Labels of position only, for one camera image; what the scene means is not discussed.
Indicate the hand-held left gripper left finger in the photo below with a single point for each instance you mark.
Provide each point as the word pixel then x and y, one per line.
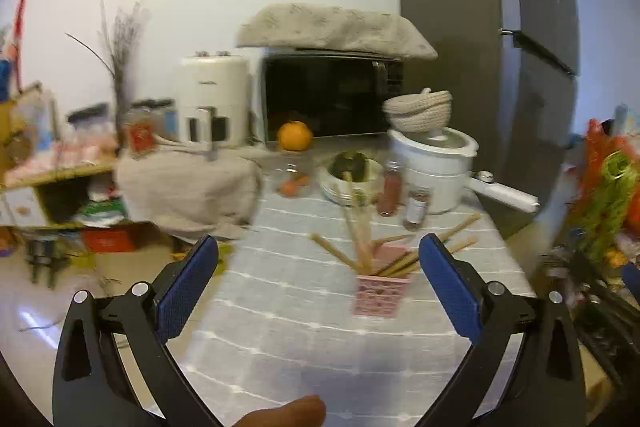
pixel 185 292

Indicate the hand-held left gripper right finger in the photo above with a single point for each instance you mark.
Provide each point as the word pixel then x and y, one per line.
pixel 450 292

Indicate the pink perforated utensil basket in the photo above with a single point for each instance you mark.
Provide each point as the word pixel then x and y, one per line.
pixel 380 297

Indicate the bunch of bamboo chopsticks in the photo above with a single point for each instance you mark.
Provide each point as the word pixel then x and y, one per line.
pixel 362 237

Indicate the short labelled spice jar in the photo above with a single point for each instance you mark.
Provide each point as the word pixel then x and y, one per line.
pixel 416 212

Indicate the pale floral cloth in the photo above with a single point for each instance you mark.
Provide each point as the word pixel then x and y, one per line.
pixel 185 187

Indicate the tall red spice jar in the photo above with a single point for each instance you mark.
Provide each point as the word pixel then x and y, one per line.
pixel 390 194

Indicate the white electric pot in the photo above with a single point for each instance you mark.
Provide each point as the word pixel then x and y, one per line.
pixel 435 172

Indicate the grey checked tablecloth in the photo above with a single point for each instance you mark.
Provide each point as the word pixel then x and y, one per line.
pixel 300 332

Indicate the small tangerine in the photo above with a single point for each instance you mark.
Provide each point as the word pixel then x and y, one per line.
pixel 302 182
pixel 287 189

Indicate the white bowl with green dot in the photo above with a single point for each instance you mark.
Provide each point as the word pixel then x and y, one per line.
pixel 330 192

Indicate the red label glass bottle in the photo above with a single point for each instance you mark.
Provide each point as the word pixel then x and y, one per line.
pixel 141 137

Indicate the green kabocha squash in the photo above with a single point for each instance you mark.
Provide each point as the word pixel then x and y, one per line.
pixel 350 164

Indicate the clear glass jar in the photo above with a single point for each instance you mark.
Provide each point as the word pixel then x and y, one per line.
pixel 292 167

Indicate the wooden shelf unit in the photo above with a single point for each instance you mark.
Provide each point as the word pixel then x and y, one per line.
pixel 60 172

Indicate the bunch of green vegetables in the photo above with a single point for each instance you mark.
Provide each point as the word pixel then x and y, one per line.
pixel 607 202

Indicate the large orange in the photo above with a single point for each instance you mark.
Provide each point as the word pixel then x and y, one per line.
pixel 295 136

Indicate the white air fryer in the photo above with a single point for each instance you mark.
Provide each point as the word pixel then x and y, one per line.
pixel 210 82

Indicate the red plastic bag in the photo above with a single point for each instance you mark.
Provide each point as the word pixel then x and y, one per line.
pixel 595 137

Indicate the dried twigs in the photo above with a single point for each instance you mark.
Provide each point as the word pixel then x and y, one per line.
pixel 120 72

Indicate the black microwave oven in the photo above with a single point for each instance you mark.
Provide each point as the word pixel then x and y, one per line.
pixel 325 97

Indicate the white and blue carton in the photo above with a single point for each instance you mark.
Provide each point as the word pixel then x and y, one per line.
pixel 625 117

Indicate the grey refrigerator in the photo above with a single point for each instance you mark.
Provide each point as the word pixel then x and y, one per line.
pixel 450 32

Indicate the beige floral microwave cover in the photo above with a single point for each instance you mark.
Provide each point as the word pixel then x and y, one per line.
pixel 340 27

